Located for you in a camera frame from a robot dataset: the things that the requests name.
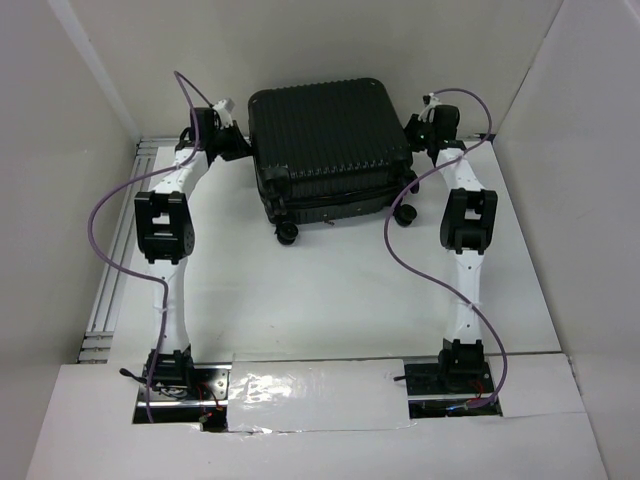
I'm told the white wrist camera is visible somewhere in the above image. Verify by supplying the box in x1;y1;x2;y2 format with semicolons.
418;92;441;122
212;98;235;128

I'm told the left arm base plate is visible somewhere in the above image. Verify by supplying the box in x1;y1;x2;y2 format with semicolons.
133;363;232;433

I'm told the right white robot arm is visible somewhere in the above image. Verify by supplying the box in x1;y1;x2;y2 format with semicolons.
405;95;498;393

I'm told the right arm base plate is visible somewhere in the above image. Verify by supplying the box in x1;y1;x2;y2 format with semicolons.
393;362;503;420

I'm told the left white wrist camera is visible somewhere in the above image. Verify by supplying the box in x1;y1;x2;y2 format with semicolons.
212;98;235;128

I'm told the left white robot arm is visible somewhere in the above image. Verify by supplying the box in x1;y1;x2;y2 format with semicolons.
134;99;249;399

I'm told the black hard-shell suitcase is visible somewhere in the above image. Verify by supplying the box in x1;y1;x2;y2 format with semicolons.
248;78;418;246

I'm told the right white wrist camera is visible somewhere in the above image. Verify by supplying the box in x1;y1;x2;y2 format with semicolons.
418;92;441;122

